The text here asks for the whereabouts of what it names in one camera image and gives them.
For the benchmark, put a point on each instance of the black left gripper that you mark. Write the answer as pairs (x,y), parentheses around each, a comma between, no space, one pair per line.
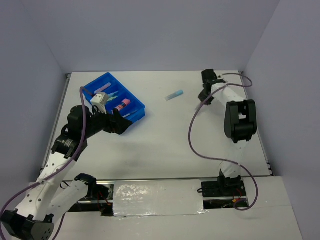
(115,123)

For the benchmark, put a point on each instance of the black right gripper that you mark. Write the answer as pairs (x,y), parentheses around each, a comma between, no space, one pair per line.
(202,96)

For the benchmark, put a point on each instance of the black thin pen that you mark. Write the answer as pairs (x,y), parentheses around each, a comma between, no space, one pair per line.
(129,114)

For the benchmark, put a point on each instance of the pink-capped eraser jar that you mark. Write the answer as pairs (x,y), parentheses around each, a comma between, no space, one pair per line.
(125,102)

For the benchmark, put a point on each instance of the blue mini stapler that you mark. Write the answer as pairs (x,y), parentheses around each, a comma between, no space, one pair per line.
(113,94)

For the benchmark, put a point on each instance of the blue-capped grey marker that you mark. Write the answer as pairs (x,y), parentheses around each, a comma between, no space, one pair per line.
(174,95)

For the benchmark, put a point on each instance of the purple highlighter pen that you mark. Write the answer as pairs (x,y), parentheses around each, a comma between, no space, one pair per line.
(104,87)

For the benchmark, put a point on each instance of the green highlighter pen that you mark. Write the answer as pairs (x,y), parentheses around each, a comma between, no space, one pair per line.
(111,98)

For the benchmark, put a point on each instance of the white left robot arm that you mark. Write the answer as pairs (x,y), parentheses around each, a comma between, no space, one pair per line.
(37,214)

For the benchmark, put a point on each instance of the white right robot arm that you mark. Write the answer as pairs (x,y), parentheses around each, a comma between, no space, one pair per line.
(240,124)

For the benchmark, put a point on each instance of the blue divided plastic bin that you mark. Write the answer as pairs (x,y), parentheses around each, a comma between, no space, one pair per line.
(107,93)

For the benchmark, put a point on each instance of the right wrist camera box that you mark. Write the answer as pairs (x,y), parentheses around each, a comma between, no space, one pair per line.
(220,80)

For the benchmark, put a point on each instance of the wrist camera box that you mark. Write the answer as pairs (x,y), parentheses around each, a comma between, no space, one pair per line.
(220,80)
(99,101)

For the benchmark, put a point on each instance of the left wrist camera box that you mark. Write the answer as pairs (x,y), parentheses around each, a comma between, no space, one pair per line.
(99,101)

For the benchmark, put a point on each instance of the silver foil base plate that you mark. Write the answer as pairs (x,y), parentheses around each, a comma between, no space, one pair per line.
(157,198)

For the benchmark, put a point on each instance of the right aluminium table rail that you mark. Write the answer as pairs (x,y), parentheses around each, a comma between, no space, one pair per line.
(255,157)

